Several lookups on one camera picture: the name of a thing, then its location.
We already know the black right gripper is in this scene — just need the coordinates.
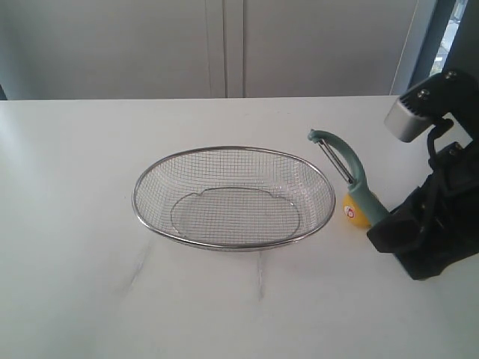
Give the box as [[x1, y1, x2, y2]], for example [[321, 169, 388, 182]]
[[367, 119, 478, 280]]

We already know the teal handled peeler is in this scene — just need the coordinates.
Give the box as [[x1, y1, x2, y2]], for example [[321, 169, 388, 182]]
[[308, 129, 389, 226]]

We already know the steel wire mesh basket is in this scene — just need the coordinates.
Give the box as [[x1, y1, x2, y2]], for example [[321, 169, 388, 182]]
[[132, 146, 336, 251]]

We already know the yellow lemon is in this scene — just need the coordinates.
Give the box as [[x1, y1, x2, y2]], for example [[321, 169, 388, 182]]
[[343, 181, 388, 227]]

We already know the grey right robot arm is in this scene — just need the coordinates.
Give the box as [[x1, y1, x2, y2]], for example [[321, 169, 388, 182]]
[[353, 1, 478, 280]]

